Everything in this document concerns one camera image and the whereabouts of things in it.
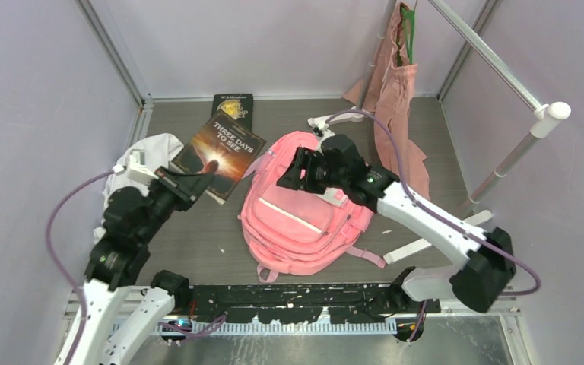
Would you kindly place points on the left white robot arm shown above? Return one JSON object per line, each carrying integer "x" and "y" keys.
{"x": 131, "y": 220}

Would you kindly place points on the black book gold cover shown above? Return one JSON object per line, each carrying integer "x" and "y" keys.
{"x": 239, "y": 106}

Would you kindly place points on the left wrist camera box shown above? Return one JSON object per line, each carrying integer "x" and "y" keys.
{"x": 141, "y": 167}

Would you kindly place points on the pink hanging garment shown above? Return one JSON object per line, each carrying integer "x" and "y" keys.
{"x": 389, "y": 97}

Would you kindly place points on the green clothes hanger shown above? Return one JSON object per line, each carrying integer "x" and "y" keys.
{"x": 408, "y": 20}

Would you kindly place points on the white perforated cable rail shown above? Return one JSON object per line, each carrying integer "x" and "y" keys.
{"x": 322, "y": 327}

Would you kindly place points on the pink student backpack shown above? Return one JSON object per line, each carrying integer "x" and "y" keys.
{"x": 296, "y": 232}

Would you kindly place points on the white cloth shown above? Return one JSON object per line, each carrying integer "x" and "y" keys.
{"x": 165, "y": 143}

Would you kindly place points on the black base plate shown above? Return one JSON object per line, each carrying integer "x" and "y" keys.
{"x": 292, "y": 303}

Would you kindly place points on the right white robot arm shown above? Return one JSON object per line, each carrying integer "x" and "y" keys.
{"x": 482, "y": 263}

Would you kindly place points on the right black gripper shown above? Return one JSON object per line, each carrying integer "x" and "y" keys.
{"x": 303, "y": 161}

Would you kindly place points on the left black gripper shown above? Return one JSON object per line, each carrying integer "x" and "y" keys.
{"x": 199, "y": 184}

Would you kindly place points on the dark book orange cover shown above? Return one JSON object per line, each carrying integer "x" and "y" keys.
{"x": 224, "y": 148}

